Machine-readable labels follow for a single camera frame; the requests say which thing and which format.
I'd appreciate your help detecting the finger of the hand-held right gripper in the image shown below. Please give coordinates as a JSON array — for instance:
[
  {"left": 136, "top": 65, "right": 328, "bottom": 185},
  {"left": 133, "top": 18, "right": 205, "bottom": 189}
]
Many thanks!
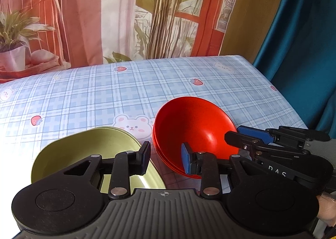
[
  {"left": 237, "top": 125, "right": 331, "bottom": 144},
  {"left": 224, "top": 131, "right": 311, "bottom": 162}
]

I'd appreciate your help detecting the green square bowl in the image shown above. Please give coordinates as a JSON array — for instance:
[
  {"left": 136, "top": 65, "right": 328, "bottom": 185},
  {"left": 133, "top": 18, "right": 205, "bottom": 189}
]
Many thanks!
[{"left": 31, "top": 126, "right": 166, "bottom": 195}]

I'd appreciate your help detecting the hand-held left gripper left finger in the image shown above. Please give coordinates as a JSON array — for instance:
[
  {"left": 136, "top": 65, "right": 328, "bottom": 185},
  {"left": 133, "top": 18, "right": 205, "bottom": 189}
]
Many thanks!
[{"left": 63, "top": 141, "right": 152, "bottom": 200}]

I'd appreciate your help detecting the blue curtain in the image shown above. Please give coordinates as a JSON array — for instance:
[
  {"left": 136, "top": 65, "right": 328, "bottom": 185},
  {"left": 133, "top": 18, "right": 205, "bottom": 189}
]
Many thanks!
[{"left": 252, "top": 0, "right": 336, "bottom": 138}]

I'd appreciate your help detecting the printed room scene backdrop cloth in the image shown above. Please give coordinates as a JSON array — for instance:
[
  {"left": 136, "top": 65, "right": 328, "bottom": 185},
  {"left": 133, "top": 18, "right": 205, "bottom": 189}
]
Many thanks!
[{"left": 0, "top": 0, "right": 245, "bottom": 84}]

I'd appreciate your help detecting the red round bowl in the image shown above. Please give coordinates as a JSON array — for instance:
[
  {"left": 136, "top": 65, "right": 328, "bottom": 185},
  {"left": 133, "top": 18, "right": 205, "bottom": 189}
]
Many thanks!
[
  {"left": 152, "top": 97, "right": 239, "bottom": 174},
  {"left": 152, "top": 134, "right": 200, "bottom": 177},
  {"left": 155, "top": 147, "right": 203, "bottom": 180}
]

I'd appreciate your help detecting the person's right hand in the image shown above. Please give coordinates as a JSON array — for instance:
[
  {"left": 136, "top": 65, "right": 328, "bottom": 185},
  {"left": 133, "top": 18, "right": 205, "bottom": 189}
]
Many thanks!
[{"left": 316, "top": 193, "right": 336, "bottom": 227}]

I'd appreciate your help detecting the checked light blue tablecloth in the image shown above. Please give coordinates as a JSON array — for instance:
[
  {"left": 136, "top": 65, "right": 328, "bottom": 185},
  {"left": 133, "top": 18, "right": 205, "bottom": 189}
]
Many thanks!
[{"left": 0, "top": 55, "right": 308, "bottom": 231}]

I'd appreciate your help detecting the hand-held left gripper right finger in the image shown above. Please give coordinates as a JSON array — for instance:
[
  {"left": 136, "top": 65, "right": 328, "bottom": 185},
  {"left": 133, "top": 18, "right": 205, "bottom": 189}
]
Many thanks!
[{"left": 181, "top": 142, "right": 253, "bottom": 199}]

